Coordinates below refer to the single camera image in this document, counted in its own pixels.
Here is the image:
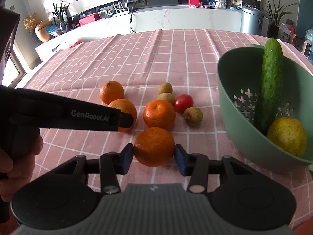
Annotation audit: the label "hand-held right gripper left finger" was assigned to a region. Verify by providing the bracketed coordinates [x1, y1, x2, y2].
[52, 143, 134, 194]

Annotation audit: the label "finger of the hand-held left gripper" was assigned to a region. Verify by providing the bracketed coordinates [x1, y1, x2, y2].
[119, 111, 134, 129]

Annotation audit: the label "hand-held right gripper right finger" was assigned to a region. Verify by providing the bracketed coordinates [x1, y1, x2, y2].
[174, 144, 253, 193]

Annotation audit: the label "orange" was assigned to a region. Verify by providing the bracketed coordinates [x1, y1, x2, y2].
[108, 99, 138, 133]
[143, 99, 176, 131]
[99, 80, 125, 105]
[133, 127, 176, 167]

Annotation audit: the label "kiwi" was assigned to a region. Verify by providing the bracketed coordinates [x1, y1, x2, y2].
[183, 107, 203, 126]

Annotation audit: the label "red tomato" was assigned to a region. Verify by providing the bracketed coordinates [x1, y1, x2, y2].
[174, 94, 194, 114]

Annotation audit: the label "green colander bowl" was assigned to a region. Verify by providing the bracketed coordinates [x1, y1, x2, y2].
[217, 44, 313, 172]

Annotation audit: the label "person's left hand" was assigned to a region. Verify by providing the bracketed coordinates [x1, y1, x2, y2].
[0, 135, 44, 202]

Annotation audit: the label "pink tissue box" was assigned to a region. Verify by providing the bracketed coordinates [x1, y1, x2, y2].
[64, 40, 82, 49]

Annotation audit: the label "pink checked tablecloth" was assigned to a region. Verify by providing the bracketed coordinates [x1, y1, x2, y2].
[15, 28, 313, 228]

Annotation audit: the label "blue snack bag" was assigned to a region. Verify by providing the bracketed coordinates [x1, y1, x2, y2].
[46, 25, 62, 36]

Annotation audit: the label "round brown vase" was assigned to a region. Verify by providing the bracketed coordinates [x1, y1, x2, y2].
[34, 21, 53, 42]

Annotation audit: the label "dried flowers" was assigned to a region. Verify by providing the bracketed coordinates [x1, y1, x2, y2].
[23, 13, 41, 31]

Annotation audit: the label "large red box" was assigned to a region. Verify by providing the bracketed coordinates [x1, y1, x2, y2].
[78, 13, 100, 26]

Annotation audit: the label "leafy plant in glass vase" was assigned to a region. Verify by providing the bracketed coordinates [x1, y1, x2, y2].
[46, 0, 72, 34]

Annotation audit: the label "yellow-green pear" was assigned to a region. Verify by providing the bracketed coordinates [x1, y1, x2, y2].
[266, 117, 307, 157]

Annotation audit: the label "white router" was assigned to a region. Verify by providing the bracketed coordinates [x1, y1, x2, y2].
[112, 1, 132, 17]

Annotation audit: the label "white marble media console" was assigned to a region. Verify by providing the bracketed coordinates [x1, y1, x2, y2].
[35, 4, 245, 62]

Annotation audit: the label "green cucumber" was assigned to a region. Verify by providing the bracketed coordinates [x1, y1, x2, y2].
[254, 37, 284, 136]

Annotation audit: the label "silver trash can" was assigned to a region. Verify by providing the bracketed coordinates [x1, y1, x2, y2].
[240, 6, 265, 35]

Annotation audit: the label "white plastic bag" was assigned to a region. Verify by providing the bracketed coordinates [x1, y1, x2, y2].
[277, 23, 297, 42]

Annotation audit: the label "blue water bottle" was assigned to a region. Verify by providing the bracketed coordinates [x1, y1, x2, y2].
[304, 29, 313, 64]

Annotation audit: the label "tall potted plant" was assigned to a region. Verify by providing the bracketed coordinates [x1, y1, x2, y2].
[255, 0, 298, 39]

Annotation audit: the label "black cable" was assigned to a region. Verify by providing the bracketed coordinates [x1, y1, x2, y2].
[129, 10, 137, 34]

